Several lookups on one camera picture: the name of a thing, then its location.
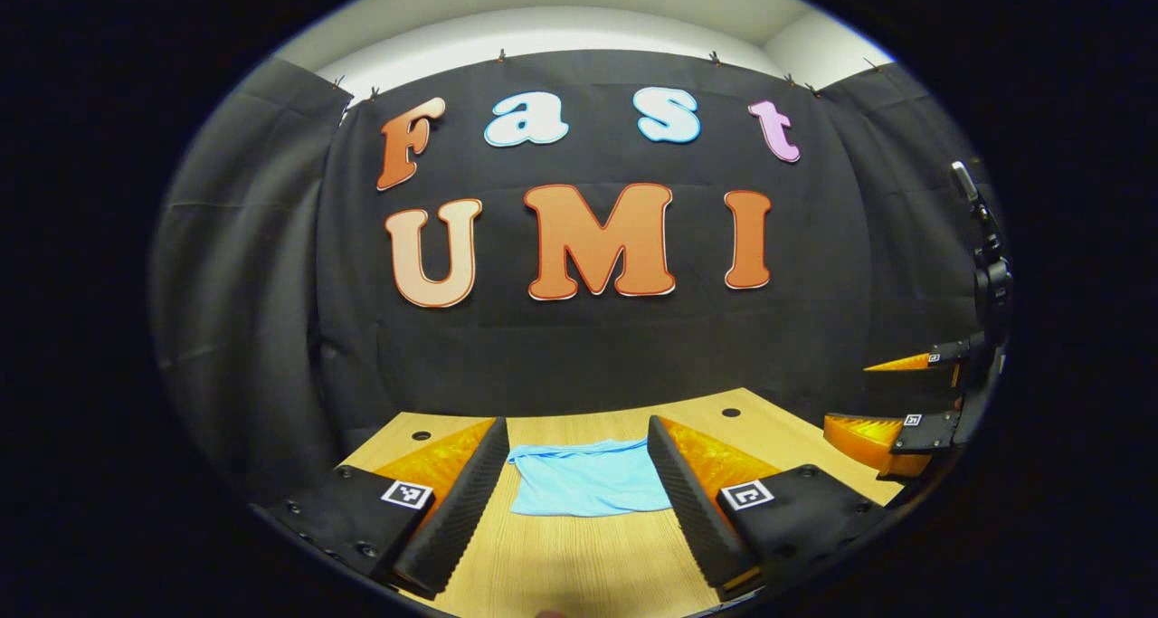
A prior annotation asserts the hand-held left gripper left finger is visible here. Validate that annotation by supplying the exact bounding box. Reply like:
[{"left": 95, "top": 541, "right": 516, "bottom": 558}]
[{"left": 258, "top": 416, "right": 510, "bottom": 599}]

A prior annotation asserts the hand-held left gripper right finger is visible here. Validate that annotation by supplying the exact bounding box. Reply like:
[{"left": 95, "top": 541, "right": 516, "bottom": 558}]
[{"left": 647, "top": 414, "right": 897, "bottom": 599}]

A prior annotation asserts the light blue T-shirt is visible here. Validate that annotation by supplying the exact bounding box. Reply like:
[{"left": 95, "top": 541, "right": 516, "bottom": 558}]
[{"left": 507, "top": 437, "right": 675, "bottom": 518}]

